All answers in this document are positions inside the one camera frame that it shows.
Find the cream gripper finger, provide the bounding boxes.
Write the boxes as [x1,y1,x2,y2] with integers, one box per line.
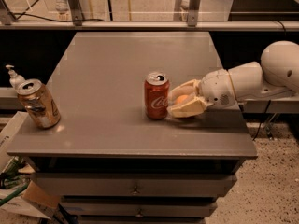
[167,94,212,118]
[168,79,200,102]

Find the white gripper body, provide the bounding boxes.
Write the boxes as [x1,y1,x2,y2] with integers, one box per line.
[199,69,235,109]

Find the red coke can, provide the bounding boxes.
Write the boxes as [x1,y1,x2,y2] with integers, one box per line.
[144,72,170,119]

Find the orange fruit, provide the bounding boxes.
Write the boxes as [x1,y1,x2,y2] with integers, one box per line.
[175,95,189,105]

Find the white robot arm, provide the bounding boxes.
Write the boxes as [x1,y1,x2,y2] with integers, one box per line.
[167,41,299,118]

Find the gold soda can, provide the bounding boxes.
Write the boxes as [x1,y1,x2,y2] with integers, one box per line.
[17,79,61,129]

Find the grey drawer cabinet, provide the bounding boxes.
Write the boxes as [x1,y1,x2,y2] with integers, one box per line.
[9,32,257,224]

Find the white pump dispenser bottle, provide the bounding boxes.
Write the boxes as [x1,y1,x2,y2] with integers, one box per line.
[6,64,25,89]

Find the white cardboard box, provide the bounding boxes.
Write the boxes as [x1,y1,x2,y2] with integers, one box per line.
[0,112,59,219]

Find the green bottle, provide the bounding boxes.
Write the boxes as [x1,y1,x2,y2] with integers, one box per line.
[0,156,23,189]

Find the metal railing frame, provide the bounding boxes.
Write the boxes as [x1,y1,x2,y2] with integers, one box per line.
[1,0,299,32]

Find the black cable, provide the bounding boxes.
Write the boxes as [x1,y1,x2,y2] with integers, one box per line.
[8,0,106,23]

